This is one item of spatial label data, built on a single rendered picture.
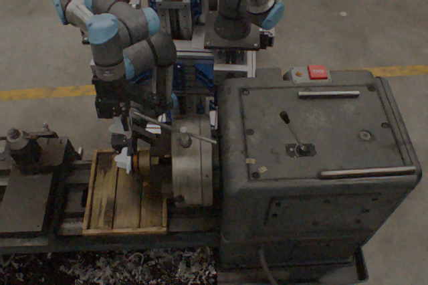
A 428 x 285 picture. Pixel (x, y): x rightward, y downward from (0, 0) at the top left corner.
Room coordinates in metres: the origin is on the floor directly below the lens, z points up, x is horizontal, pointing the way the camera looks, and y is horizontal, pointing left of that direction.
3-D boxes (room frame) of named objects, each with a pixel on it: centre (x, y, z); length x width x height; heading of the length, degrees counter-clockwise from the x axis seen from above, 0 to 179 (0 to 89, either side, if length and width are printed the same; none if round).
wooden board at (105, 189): (0.73, 0.32, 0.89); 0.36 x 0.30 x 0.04; 2
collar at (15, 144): (0.80, 0.68, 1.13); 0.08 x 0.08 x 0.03
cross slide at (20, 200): (0.74, 0.68, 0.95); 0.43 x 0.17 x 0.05; 2
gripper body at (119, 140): (0.84, 0.31, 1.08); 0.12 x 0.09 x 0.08; 1
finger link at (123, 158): (0.73, 0.30, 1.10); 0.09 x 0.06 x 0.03; 1
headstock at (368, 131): (0.78, -0.32, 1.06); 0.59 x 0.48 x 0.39; 92
